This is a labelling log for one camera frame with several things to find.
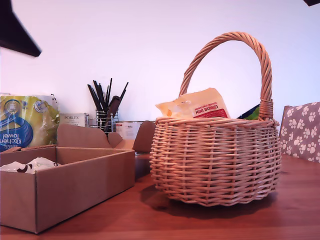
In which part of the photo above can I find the white bunny chocolate bag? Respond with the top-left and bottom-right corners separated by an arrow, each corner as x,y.
0,156 -> 60,175

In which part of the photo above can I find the blue green mini eggs bag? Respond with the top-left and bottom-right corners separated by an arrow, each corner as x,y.
236,103 -> 262,121

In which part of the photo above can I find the red white Maltesers bunnies bag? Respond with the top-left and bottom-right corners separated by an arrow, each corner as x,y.
154,87 -> 232,120

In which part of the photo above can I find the white Porlex box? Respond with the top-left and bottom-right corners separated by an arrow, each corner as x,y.
59,112 -> 90,128

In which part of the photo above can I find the brown cardboard box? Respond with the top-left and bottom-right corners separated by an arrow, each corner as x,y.
0,120 -> 157,235

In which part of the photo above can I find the yellow blue kitchen towel pack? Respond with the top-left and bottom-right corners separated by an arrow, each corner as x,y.
0,94 -> 61,153

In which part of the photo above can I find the black chopstick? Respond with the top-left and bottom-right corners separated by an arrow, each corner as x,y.
106,77 -> 114,110
87,83 -> 102,113
117,81 -> 130,103
92,79 -> 106,113

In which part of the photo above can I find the chair with paw print cushion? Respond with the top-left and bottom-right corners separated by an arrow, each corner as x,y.
278,101 -> 320,165

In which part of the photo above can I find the white label tin can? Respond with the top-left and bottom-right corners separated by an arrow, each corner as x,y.
115,121 -> 143,140

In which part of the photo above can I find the brown handled utensil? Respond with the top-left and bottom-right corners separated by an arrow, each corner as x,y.
104,95 -> 122,133

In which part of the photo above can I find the chrome wire utensil holder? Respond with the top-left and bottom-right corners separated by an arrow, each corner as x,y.
88,111 -> 120,135

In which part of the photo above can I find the woven wicker basket with handle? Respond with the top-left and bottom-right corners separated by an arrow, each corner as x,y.
149,31 -> 282,208

